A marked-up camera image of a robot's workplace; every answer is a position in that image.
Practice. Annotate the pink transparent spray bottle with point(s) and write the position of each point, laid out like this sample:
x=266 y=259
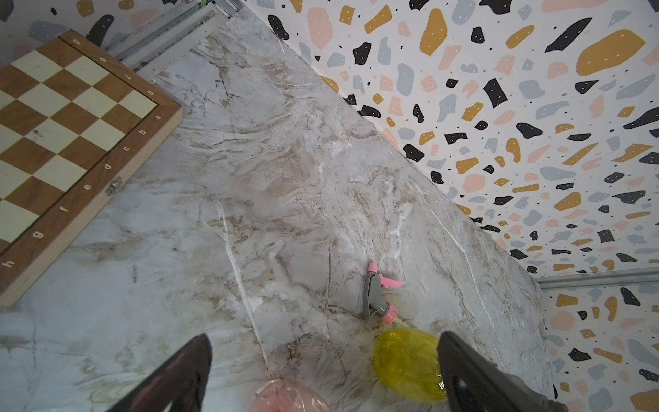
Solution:
x=286 y=395

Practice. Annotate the grey pink spray nozzle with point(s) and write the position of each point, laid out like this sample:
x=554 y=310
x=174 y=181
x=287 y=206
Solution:
x=374 y=302

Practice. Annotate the yellow spray bottle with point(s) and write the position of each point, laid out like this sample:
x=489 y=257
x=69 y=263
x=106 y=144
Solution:
x=406 y=361

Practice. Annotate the aluminium frame post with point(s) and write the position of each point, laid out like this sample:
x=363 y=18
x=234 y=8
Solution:
x=600 y=279
x=159 y=44

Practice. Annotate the wooden chess board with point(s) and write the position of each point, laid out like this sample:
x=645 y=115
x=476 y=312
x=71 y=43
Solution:
x=76 y=124

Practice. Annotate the aluminium frame post left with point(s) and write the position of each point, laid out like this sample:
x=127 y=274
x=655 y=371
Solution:
x=159 y=44

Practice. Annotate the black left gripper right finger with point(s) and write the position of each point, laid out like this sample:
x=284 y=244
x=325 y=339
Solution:
x=473 y=383

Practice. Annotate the aluminium frame post right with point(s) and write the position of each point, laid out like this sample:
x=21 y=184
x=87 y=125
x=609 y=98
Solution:
x=600 y=279

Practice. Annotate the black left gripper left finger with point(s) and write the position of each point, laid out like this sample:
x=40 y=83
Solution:
x=179 y=384

